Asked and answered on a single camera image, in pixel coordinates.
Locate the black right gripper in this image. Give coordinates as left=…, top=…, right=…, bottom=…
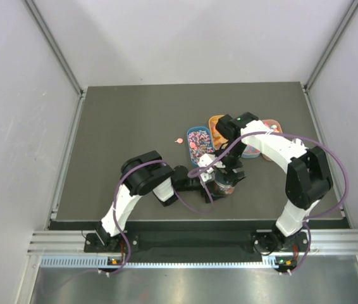
left=213, top=141, right=247, bottom=186

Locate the silver metal scoop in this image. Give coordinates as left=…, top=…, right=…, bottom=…
left=293, top=138, right=304, bottom=146

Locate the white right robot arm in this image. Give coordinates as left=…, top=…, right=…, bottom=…
left=215, top=112, right=333, bottom=251

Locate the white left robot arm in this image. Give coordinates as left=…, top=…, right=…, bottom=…
left=96, top=150, right=225, bottom=251

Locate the light blue candy tray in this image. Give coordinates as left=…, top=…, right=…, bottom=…
left=241, top=146, right=261, bottom=159

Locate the orange candy tray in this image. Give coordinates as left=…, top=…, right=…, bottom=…
left=208, top=115, right=227, bottom=150

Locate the pink candy tray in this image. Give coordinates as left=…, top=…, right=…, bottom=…
left=261, top=119, right=283, bottom=162

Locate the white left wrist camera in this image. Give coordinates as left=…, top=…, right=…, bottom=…
left=199, top=172, right=214, bottom=184

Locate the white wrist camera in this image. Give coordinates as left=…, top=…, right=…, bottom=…
left=197, top=153, right=226, bottom=174
left=199, top=172, right=214, bottom=184

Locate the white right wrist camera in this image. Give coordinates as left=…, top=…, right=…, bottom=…
left=197, top=153, right=226, bottom=174

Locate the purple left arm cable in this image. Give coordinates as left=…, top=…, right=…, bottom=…
left=98, top=160, right=214, bottom=276

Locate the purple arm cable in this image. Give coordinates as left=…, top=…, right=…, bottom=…
left=98, top=160, right=214, bottom=276
left=187, top=132, right=349, bottom=275

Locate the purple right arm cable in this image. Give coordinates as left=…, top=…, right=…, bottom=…
left=187, top=132, right=349, bottom=275

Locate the aluminium front frame rail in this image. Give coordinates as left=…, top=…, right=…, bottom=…
left=27, top=229, right=358, bottom=255

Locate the grey slotted cable duct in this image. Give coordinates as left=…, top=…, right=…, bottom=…
left=39, top=252, right=297, bottom=269

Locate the aluminium right frame post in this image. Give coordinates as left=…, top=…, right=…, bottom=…
left=305, top=0, right=358, bottom=91

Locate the aluminium frame post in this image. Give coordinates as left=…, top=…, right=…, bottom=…
left=22, top=0, right=85, bottom=96
left=305, top=0, right=358, bottom=91

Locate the aluminium left frame post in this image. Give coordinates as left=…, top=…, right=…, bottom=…
left=22, top=0, right=85, bottom=96

